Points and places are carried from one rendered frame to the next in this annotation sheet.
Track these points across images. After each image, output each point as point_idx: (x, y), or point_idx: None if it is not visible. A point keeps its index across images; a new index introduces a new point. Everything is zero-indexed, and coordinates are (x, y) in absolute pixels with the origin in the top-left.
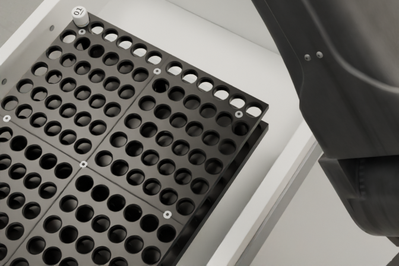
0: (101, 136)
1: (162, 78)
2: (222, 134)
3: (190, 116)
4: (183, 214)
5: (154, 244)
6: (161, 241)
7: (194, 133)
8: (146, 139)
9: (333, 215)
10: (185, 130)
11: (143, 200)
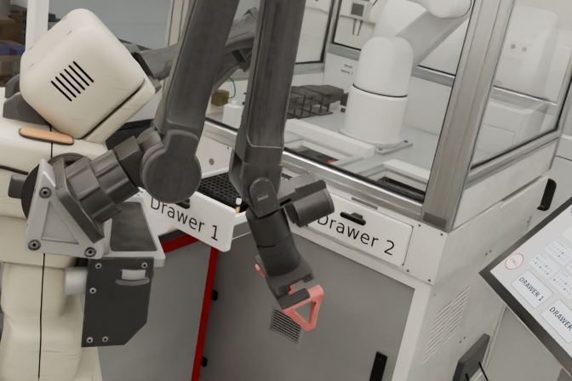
0: (234, 187)
1: (215, 190)
2: (202, 181)
3: (209, 184)
4: (215, 176)
5: (223, 174)
6: (221, 174)
7: (208, 195)
8: (222, 184)
9: (163, 221)
10: (211, 184)
11: (225, 179)
